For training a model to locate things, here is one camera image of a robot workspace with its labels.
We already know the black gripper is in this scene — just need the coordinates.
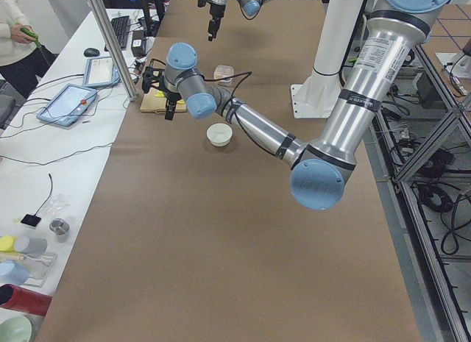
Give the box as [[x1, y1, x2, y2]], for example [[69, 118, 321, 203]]
[[208, 3, 224, 41], [163, 90, 180, 121]]

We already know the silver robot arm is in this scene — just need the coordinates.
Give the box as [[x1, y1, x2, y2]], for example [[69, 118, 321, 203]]
[[198, 0, 272, 42], [160, 0, 450, 210]]

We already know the black power adapter box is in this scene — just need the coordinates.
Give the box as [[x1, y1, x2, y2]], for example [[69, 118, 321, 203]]
[[131, 30, 146, 57]]

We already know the bamboo mat board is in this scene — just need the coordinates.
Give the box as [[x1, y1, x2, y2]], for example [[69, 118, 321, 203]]
[[140, 89, 167, 114]]

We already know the white round bowl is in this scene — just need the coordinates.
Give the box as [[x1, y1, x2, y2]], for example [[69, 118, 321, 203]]
[[206, 123, 233, 147]]

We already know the blue teach pendant tablet far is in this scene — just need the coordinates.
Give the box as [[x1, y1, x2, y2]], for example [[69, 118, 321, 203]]
[[82, 57, 120, 88]]

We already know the blue teach pendant tablet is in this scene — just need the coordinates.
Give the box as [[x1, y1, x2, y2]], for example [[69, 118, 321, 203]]
[[82, 57, 120, 88], [36, 84, 98, 127]]

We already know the black keyboard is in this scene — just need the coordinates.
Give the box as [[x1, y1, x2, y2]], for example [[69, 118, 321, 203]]
[[110, 15, 130, 50]]

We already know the black computer mouse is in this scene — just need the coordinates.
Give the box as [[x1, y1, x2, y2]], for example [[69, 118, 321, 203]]
[[83, 48, 100, 57]]

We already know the blue teach pendant tablet near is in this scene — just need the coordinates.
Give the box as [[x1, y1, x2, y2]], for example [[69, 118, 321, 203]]
[[36, 84, 98, 127]]

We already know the crumpled clear plastic wrap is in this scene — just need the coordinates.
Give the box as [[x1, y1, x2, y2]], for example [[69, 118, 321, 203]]
[[38, 194, 70, 219]]

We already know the person in white sweater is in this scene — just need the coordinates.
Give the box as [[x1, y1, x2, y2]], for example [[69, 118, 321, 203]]
[[1, 0, 55, 99]]

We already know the metal pipe fitting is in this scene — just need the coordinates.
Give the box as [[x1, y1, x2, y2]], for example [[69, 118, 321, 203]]
[[49, 218, 70, 243]]

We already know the small black square device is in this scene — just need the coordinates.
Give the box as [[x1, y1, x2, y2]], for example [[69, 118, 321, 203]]
[[20, 214, 42, 229]]

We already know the grey cup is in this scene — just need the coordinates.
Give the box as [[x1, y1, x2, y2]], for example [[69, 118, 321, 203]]
[[14, 236, 48, 257]]

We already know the clear acrylic stand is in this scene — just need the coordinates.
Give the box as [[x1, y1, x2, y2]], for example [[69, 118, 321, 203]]
[[20, 252, 57, 288]]

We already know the yellow cup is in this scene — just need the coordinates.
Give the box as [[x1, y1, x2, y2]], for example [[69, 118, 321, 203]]
[[0, 235, 17, 252]]

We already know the light blue cup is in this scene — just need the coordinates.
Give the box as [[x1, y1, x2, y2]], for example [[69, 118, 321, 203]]
[[0, 260, 30, 285]]

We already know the red cylinder tube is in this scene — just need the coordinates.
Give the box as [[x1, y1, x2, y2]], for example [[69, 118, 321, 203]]
[[1, 284, 52, 316]]

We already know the pale green bowl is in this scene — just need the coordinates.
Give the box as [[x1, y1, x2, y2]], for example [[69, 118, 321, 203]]
[[1, 316, 32, 342]]

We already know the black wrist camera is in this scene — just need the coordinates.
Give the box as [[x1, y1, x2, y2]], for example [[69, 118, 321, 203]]
[[141, 65, 162, 94]]

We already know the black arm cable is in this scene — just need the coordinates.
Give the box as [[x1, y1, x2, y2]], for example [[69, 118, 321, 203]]
[[200, 71, 280, 157]]

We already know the aluminium frame post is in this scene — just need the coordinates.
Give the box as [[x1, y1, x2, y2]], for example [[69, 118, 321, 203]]
[[87, 0, 138, 101]]

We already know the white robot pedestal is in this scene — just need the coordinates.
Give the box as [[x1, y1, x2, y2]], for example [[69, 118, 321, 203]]
[[291, 0, 369, 118]]

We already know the green handled tool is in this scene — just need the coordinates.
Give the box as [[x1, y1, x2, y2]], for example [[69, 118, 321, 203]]
[[21, 27, 42, 48]]

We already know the aluminium frame rack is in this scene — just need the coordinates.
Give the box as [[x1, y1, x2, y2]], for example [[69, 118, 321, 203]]
[[369, 36, 470, 341]]

